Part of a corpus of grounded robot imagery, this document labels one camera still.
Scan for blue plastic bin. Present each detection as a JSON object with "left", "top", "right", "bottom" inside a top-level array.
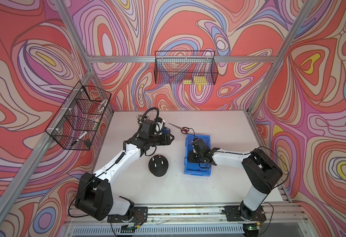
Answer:
[{"left": 184, "top": 134, "right": 212, "bottom": 177}]

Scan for black round screw base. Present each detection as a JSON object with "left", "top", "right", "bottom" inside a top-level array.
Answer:
[{"left": 148, "top": 155, "right": 169, "bottom": 177}]

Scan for black wire basket back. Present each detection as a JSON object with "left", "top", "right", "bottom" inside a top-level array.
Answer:
[{"left": 154, "top": 49, "right": 218, "bottom": 86}]

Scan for red handled scissors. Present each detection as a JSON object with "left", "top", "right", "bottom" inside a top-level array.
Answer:
[{"left": 170, "top": 123, "right": 190, "bottom": 134}]

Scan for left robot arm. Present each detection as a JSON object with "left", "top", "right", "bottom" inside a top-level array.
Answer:
[{"left": 71, "top": 107, "right": 174, "bottom": 221}]

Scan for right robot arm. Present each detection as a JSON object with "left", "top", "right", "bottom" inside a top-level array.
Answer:
[{"left": 185, "top": 138, "right": 283, "bottom": 221}]

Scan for yellow sticky note pad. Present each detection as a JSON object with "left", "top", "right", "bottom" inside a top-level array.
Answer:
[{"left": 193, "top": 76, "right": 207, "bottom": 85}]

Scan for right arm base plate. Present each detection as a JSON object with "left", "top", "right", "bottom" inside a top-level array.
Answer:
[{"left": 222, "top": 205, "right": 267, "bottom": 222}]

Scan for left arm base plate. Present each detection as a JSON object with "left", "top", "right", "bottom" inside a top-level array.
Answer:
[{"left": 107, "top": 206, "right": 148, "bottom": 224}]

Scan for metal pen cup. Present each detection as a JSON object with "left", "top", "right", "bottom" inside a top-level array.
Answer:
[{"left": 136, "top": 114, "right": 144, "bottom": 123}]

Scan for black wire basket left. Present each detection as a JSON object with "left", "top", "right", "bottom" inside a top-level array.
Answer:
[{"left": 45, "top": 82, "right": 112, "bottom": 151}]

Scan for black wire basket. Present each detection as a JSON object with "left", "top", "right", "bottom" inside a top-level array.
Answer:
[
  {"left": 154, "top": 49, "right": 218, "bottom": 86},
  {"left": 45, "top": 82, "right": 112, "bottom": 151}
]

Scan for white marker in basket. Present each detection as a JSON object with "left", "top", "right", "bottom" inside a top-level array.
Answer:
[{"left": 70, "top": 131, "right": 88, "bottom": 146}]

